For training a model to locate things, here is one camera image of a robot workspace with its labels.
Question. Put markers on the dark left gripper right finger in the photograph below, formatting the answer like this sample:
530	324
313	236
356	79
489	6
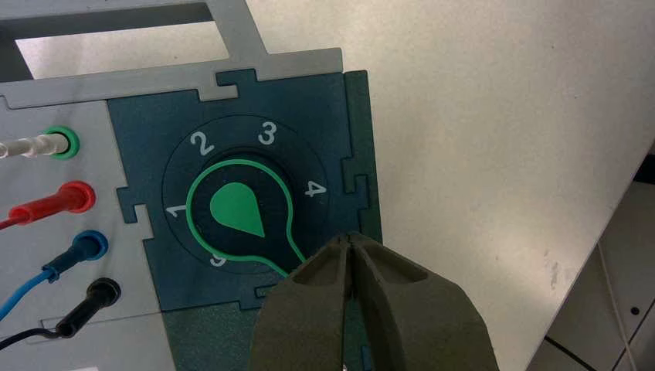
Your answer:
419	322

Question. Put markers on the grey and blue control box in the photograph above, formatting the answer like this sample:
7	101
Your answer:
148	128

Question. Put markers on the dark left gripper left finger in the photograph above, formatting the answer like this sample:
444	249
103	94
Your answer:
302	317

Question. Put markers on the dark knob with green outline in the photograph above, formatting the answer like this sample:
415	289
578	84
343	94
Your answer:
238	207

